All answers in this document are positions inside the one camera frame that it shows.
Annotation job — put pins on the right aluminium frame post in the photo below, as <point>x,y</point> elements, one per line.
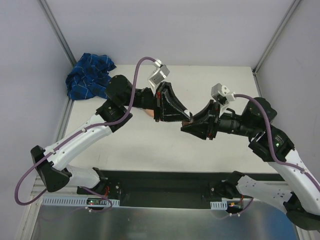
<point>293,7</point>

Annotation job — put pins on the left aluminium frame post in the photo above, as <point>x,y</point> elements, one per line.
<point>57,30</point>

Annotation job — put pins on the mannequin hand with nails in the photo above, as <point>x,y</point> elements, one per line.
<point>149,112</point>

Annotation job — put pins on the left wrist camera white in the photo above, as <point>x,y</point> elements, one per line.
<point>160,73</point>

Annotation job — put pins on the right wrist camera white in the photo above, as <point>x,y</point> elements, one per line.
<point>223,96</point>

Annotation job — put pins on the right white cable duct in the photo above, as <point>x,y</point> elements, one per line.
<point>219,205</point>

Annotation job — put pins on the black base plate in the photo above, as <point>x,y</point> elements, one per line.
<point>151,189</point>

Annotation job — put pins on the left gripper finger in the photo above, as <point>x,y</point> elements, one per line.
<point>172,114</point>
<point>169,98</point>

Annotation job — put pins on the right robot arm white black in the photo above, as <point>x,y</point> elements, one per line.
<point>301,204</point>

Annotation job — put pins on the blue plaid cloth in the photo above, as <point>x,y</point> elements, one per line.
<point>89,77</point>

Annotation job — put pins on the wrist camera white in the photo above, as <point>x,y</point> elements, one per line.
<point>160,73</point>
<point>223,96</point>

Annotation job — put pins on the aluminium frame post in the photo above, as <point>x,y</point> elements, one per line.
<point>57,30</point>
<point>293,7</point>

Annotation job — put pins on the left white cable duct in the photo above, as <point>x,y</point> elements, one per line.
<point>70,201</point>

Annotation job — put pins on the white cable duct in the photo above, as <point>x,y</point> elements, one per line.
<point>70,201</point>
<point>219,205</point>

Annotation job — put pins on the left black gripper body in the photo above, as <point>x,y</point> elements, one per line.
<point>158,102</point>

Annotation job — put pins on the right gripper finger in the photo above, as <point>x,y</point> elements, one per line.
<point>197,129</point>
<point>206,114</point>

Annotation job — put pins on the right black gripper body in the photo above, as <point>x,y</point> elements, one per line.
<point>213,120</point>

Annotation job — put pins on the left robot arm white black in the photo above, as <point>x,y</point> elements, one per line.
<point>53,162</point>

